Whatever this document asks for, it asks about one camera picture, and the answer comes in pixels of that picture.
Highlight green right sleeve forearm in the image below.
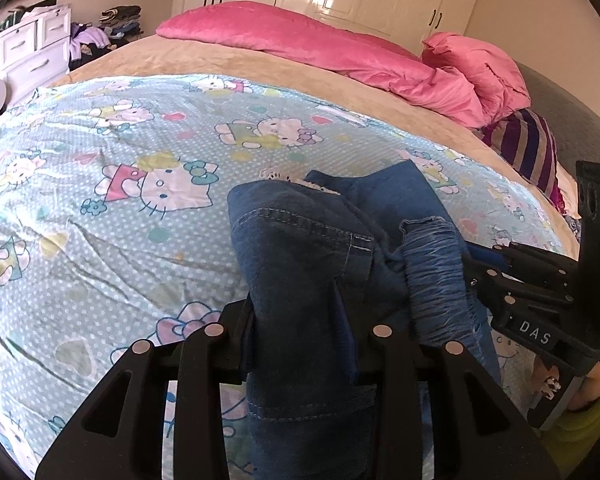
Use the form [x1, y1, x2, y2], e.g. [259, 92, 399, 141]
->
[540, 398, 600, 479]

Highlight grey upholstered headboard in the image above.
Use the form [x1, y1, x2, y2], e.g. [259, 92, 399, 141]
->
[517, 63, 600, 177]

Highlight purple striped pillow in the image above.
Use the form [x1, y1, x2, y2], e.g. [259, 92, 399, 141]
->
[474, 108, 565, 214]

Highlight pink duvet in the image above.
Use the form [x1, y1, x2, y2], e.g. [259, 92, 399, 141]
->
[157, 0, 488, 128]

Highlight light blue cartoon-cat bedsheet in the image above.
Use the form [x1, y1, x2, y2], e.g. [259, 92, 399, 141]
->
[0, 74, 570, 477]

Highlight white drawer unit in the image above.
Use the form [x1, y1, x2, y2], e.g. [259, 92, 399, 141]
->
[0, 4, 71, 107]

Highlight beige bed blanket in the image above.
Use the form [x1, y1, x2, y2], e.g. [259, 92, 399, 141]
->
[52, 35, 579, 258]

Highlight blue denim lace-trimmed pants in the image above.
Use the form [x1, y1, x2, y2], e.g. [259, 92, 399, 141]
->
[228, 162, 500, 479]

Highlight pink pillow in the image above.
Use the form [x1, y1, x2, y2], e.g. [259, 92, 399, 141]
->
[422, 32, 531, 128]

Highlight cream pillow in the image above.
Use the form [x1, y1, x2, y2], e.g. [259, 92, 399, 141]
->
[557, 164, 581, 219]

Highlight pile of clothes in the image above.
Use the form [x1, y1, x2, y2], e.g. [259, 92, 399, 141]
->
[69, 6, 144, 70]

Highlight right hand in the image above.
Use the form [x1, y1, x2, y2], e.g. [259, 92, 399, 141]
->
[532, 349, 600, 413]

